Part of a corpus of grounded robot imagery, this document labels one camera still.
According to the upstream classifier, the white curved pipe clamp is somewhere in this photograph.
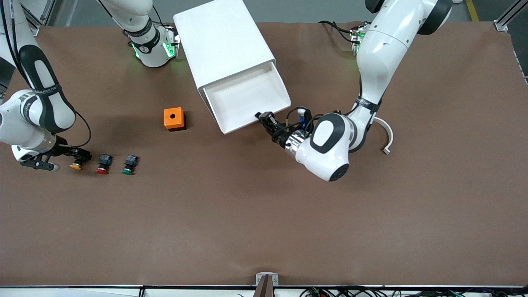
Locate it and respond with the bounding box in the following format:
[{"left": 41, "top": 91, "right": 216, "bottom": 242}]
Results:
[{"left": 373, "top": 117, "right": 394, "bottom": 156}]

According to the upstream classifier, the red push button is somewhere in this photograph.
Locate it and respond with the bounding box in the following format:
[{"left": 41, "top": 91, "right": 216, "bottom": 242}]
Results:
[{"left": 96, "top": 154, "right": 113, "bottom": 175}]

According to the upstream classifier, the green push button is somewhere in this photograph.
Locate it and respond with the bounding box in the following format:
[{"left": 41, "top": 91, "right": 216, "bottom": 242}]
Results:
[{"left": 121, "top": 154, "right": 139, "bottom": 176}]

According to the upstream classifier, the black cable bundle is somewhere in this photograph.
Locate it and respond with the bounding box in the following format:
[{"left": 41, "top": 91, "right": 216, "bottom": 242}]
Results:
[{"left": 299, "top": 286, "right": 528, "bottom": 297}]

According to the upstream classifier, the aluminium frame post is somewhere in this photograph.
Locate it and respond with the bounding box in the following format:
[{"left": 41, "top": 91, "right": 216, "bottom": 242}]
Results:
[
  {"left": 21, "top": 0, "right": 56, "bottom": 38},
  {"left": 494, "top": 0, "right": 528, "bottom": 33}
]

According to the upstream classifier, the white table frame rail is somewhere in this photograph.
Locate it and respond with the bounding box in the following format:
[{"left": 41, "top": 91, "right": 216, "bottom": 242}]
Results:
[{"left": 0, "top": 285, "right": 528, "bottom": 297}]

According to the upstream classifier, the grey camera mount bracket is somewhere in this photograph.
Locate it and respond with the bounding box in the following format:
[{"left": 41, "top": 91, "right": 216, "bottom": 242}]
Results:
[{"left": 254, "top": 272, "right": 280, "bottom": 297}]

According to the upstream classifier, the black left base cable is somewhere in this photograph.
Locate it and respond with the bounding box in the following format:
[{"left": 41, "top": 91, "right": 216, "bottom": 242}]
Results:
[{"left": 318, "top": 20, "right": 359, "bottom": 42}]

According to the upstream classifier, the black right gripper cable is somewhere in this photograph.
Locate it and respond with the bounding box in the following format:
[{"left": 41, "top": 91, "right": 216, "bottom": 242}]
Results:
[{"left": 69, "top": 110, "right": 92, "bottom": 148}]

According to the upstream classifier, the orange button enclosure box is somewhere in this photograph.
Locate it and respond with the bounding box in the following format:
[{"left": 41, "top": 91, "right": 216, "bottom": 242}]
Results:
[{"left": 164, "top": 107, "right": 186, "bottom": 132}]

